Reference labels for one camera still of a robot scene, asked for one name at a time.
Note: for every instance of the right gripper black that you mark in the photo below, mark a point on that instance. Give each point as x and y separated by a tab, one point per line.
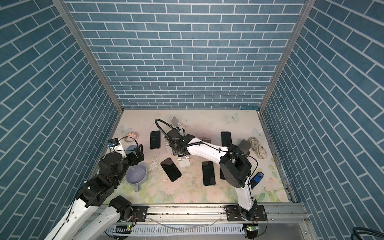
173	148

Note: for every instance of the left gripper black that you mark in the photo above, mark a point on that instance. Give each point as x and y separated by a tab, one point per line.
140	155

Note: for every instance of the white phone stand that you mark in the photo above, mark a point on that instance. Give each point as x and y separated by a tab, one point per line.
177	125
184	161

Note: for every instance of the black phone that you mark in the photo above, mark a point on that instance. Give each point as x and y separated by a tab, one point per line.
222	177
226	139
208	173
155	140
171	169

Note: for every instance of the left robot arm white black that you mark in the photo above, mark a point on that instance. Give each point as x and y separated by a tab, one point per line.
113	167

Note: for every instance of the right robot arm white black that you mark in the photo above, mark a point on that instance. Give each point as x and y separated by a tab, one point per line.
232	160

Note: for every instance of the black round stand rear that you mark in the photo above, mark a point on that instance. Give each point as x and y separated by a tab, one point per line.
207	140

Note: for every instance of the lavender mug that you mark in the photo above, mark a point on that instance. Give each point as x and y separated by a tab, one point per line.
136	176

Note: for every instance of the tape roll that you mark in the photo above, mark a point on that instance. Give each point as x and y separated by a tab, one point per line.
131	137

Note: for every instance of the patterned shell stone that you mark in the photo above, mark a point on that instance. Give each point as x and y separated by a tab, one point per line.
257	147

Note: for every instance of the blue stapler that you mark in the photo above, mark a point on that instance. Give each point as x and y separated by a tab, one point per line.
256	180

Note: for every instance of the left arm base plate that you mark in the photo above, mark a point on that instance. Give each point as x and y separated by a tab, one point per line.
138	214

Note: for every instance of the aluminium rail at front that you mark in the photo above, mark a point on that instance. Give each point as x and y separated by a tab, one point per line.
286	221

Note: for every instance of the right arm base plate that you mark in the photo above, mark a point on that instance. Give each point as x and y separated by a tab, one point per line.
237	213

